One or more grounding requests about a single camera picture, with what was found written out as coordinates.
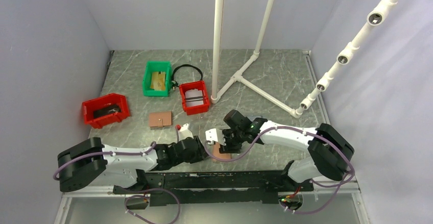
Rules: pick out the green bin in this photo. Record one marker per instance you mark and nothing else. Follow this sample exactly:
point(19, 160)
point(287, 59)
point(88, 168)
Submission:
point(153, 66)

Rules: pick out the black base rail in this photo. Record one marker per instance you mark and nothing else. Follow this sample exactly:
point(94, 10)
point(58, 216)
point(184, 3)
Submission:
point(264, 186)

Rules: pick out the yellow cards in green bin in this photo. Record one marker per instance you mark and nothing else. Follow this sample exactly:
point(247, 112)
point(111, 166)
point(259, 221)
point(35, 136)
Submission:
point(158, 81)

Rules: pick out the tan card holder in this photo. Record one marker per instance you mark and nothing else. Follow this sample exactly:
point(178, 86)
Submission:
point(160, 119)
point(216, 152)

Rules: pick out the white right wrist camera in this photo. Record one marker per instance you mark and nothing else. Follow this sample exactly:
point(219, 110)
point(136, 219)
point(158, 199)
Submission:
point(214, 136)

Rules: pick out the white cards in red bin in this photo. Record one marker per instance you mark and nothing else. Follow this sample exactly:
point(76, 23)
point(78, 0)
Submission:
point(194, 97)

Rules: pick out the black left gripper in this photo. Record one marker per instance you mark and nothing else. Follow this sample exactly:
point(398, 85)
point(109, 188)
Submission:
point(200, 154)

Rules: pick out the large red bin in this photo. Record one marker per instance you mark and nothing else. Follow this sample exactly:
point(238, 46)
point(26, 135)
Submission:
point(98, 123)

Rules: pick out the black item in red bin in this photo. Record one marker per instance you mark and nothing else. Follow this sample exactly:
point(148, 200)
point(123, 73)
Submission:
point(113, 108)

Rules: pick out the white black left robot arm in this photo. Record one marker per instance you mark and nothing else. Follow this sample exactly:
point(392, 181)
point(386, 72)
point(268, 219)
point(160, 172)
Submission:
point(93, 163)

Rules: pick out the tan closed card holder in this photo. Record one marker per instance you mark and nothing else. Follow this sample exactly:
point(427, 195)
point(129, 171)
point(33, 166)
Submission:
point(160, 119)

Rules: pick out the white PVC camera pole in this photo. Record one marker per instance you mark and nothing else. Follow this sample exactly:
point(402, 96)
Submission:
point(375, 18)

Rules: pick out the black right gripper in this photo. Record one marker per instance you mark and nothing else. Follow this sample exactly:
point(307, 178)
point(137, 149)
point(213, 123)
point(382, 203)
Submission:
point(228, 148)

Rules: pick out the small red bin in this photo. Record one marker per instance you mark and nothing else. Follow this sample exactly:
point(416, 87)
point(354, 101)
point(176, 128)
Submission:
point(197, 109)

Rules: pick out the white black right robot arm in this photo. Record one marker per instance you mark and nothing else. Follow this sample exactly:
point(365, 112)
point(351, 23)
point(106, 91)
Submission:
point(329, 153)

